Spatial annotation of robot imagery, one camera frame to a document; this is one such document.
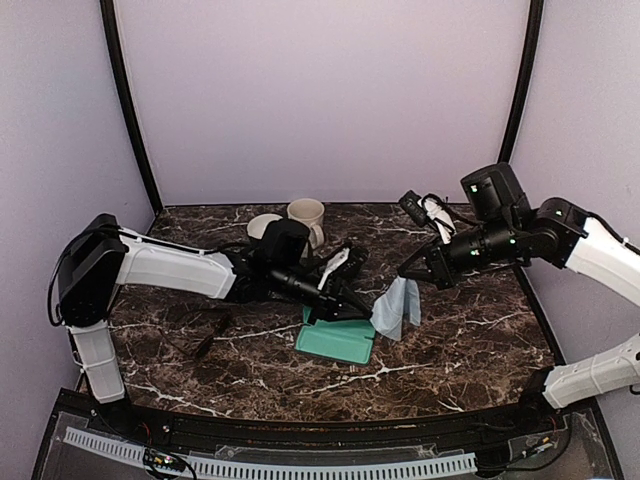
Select black glasses case beige lining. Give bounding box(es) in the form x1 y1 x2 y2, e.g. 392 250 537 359
343 247 369 280

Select cream ceramic mug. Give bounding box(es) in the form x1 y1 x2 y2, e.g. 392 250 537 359
287 198 325 249

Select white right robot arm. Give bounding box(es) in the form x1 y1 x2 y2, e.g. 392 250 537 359
398 163 639 434

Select black right corner post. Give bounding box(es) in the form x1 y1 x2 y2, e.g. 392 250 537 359
497 0 545 163

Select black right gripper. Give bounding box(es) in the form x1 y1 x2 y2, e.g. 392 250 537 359
397 214 520 290

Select brown tinted sunglasses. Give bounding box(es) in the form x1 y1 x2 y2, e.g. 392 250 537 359
158 307 233 361

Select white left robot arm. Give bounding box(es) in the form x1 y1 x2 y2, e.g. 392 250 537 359
46 213 372 436

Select black left corner post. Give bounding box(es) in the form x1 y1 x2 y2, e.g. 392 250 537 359
99 0 164 216

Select black front rail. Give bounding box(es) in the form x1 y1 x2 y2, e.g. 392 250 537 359
44 387 601 451

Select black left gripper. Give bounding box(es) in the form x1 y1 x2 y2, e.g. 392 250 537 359
272 262 374 326

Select blue grey glasses case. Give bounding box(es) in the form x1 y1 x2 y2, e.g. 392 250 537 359
295 307 376 365

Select white teal ceramic bowl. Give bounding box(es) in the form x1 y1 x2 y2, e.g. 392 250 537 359
246 213 282 241

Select white slotted cable duct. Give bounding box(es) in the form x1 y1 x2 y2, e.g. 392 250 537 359
63 427 478 479

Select black corner post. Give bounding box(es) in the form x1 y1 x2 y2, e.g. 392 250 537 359
497 0 545 163
99 0 164 216

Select light blue cloth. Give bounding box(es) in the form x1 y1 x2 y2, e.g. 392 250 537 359
370 277 422 341

